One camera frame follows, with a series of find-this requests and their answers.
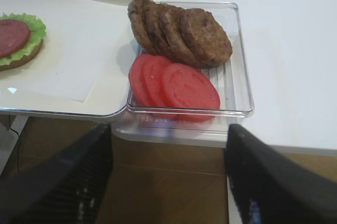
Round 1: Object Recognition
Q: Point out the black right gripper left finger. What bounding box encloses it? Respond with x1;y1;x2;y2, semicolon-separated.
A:
1;124;113;223

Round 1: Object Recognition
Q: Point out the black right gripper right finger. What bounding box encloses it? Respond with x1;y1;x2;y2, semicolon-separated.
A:
225;124;336;223

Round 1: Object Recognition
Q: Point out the brown meat patty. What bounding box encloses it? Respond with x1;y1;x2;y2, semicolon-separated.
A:
144;3;183;63
160;7;204;69
127;0;160;55
180;8;233;67

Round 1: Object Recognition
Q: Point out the green lettuce leaf on burger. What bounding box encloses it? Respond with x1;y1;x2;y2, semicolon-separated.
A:
1;13;46;56

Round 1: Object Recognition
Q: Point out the rear red tomato slice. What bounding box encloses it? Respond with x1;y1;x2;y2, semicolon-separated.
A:
128;54;153;107

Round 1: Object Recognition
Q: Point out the red tomato slice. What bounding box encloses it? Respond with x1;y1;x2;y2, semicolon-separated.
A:
161;63;221;110
128;54;153;107
143;56;173;108

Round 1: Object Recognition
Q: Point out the white serving tray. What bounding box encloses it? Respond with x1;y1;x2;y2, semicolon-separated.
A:
1;0;138;122

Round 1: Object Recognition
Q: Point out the front red tomato slice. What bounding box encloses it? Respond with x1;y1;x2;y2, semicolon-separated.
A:
161;63;221;110

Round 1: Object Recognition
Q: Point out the brown bottom bun on tray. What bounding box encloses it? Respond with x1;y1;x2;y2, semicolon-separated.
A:
1;39;44;72

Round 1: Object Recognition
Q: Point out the white paper sheet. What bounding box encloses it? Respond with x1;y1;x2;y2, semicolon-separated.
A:
1;5;134;101

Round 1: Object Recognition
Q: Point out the middle red tomato slice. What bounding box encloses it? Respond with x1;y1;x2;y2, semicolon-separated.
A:
143;56;173;108

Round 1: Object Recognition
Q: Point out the clear patty and tomato container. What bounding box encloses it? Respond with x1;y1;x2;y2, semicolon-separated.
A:
126;2;254;117

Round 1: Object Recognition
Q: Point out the tomato slice on burger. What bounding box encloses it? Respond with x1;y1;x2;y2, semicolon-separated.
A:
1;19;31;58

